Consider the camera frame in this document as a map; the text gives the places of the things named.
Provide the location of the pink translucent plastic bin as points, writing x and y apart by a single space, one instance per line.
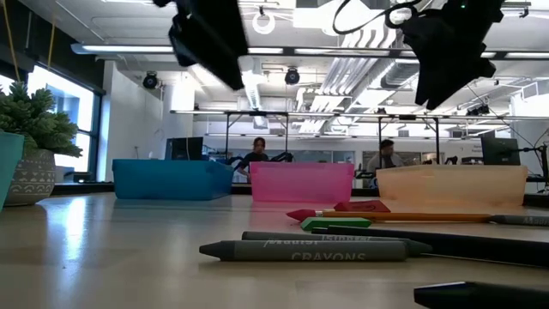
300 182

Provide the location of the black pen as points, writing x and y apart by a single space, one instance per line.
484 297
493 251

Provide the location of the long ceiling light strip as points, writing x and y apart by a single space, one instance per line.
128 48

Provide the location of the small black box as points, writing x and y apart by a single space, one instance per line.
77 177

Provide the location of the person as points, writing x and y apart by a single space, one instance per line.
256 159
386 156

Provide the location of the black gantry frame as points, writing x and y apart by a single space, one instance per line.
286 129

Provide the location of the black round hanging speaker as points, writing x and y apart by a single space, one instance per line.
292 76
150 80

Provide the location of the yellow pencil pink eraser cap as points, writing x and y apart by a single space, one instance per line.
407 216

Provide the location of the large window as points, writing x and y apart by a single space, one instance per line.
70 111

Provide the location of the blue plastic bin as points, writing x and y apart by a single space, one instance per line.
171 180

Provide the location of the orange translucent plastic bin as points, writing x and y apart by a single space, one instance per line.
450 184

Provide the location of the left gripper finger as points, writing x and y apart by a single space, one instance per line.
233 68

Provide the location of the grey round ventilation duct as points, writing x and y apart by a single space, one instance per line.
399 75

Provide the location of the grey crayon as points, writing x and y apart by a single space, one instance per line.
300 251
523 220
279 235

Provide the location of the green eraser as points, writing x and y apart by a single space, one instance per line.
334 223

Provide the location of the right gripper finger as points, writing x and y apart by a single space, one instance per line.
435 88

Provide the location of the red printed eraser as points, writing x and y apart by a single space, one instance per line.
362 206

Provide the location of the black computer monitor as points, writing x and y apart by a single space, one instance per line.
499 151
184 149

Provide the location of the teal translucent plastic bin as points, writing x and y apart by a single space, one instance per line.
10 167

